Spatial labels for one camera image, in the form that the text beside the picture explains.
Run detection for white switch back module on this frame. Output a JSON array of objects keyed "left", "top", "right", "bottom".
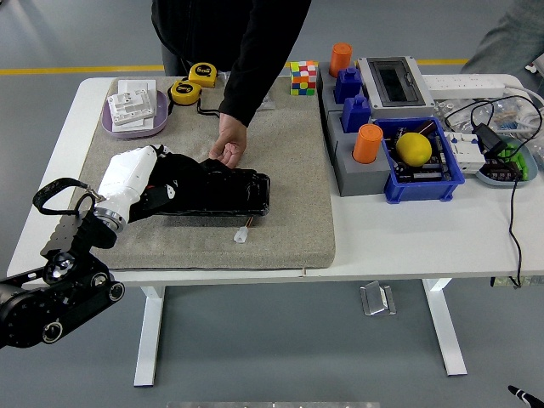
[{"left": 106, "top": 89, "right": 156, "bottom": 126}]

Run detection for under-table socket strip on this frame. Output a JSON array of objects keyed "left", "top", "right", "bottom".
[{"left": 490, "top": 275, "right": 544, "bottom": 289}]

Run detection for black cable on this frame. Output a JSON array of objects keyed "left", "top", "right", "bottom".
[{"left": 444, "top": 93, "right": 544, "bottom": 290}]

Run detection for yellow ball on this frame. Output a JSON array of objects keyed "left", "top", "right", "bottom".
[{"left": 395, "top": 132, "right": 434, "bottom": 167}]

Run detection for blue stepped block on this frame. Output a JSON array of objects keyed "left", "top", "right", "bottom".
[
  {"left": 341, "top": 94, "right": 372, "bottom": 134},
  {"left": 334, "top": 66, "right": 364, "bottom": 105}
]

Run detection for grey-brown mat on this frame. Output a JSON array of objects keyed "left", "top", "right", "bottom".
[{"left": 54, "top": 76, "right": 337, "bottom": 273}]

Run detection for white table leg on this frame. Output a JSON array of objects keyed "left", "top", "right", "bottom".
[
  {"left": 422, "top": 278, "right": 468, "bottom": 377},
  {"left": 133, "top": 285, "right": 166, "bottom": 388}
]

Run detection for clear bag of rings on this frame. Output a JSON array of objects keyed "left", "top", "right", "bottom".
[{"left": 433, "top": 98, "right": 473, "bottom": 129}]

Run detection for white flat switch plate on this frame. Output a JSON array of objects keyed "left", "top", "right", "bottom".
[
  {"left": 116, "top": 79, "right": 156, "bottom": 97},
  {"left": 110, "top": 115, "right": 156, "bottom": 132}
]

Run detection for grey block holder base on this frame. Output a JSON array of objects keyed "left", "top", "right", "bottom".
[
  {"left": 326, "top": 110, "right": 393, "bottom": 197},
  {"left": 317, "top": 61, "right": 346, "bottom": 115}
]

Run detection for white power strip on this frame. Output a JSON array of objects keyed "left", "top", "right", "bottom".
[{"left": 420, "top": 74, "right": 507, "bottom": 98}]

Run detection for white cable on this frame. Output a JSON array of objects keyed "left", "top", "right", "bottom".
[{"left": 503, "top": 82, "right": 544, "bottom": 129}]

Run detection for yellow tape measure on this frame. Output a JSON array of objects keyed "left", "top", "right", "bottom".
[
  {"left": 167, "top": 80, "right": 203, "bottom": 106},
  {"left": 188, "top": 62, "right": 219, "bottom": 88}
]

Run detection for person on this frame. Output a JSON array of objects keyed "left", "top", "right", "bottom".
[
  {"left": 151, "top": 0, "right": 312, "bottom": 128},
  {"left": 461, "top": 0, "right": 544, "bottom": 88}
]

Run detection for blue plastic bin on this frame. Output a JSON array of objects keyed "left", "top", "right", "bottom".
[{"left": 373, "top": 117, "right": 466, "bottom": 204}]

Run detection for white device with red mark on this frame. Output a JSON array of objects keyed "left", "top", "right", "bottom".
[{"left": 524, "top": 53, "right": 544, "bottom": 80}]

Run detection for person's left hand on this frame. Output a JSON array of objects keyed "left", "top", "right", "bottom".
[{"left": 208, "top": 115, "right": 248, "bottom": 169}]

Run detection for purple oval tray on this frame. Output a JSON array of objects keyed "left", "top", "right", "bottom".
[{"left": 101, "top": 89, "right": 170, "bottom": 140}]

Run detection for black power adapter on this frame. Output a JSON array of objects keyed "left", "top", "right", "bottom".
[{"left": 472, "top": 122, "right": 509, "bottom": 154}]

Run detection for light blue dish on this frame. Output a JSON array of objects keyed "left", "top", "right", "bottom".
[{"left": 474, "top": 136, "right": 539, "bottom": 189}]

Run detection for white circuit breaker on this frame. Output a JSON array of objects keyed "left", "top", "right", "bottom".
[{"left": 444, "top": 130, "right": 487, "bottom": 174}]

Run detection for white wire connector plug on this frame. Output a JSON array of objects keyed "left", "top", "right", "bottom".
[{"left": 232, "top": 215, "right": 255, "bottom": 244}]

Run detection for orange cylinder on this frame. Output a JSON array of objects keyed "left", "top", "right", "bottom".
[
  {"left": 352, "top": 123, "right": 384, "bottom": 164},
  {"left": 330, "top": 42, "right": 354, "bottom": 78}
]

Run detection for dark circuit boards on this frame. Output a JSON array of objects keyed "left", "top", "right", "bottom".
[{"left": 388, "top": 120, "right": 452, "bottom": 183}]

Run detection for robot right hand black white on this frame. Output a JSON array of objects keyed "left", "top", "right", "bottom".
[{"left": 507, "top": 384, "right": 544, "bottom": 408}]

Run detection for clear bag of blue parts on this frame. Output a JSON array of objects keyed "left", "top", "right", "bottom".
[{"left": 486, "top": 98, "right": 537, "bottom": 133}]

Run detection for grey electrical enclosure box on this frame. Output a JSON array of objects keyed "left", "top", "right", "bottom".
[{"left": 355, "top": 55, "right": 436, "bottom": 120}]

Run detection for black terminal block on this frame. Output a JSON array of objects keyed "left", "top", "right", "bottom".
[{"left": 484, "top": 157, "right": 524, "bottom": 183}]

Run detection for green terminal connector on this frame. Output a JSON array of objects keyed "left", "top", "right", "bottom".
[{"left": 495, "top": 143, "right": 530, "bottom": 182}]

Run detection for silver metal floor bracket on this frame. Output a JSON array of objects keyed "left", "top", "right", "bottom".
[{"left": 360, "top": 280, "right": 398, "bottom": 316}]

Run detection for black tape measure strap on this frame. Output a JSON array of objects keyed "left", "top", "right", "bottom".
[{"left": 195, "top": 98, "right": 223, "bottom": 119}]

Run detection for colourful puzzle cube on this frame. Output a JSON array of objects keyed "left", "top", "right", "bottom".
[{"left": 290, "top": 59, "right": 319, "bottom": 96}]

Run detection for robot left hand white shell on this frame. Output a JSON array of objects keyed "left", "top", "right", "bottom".
[{"left": 97, "top": 143, "right": 173, "bottom": 213}]

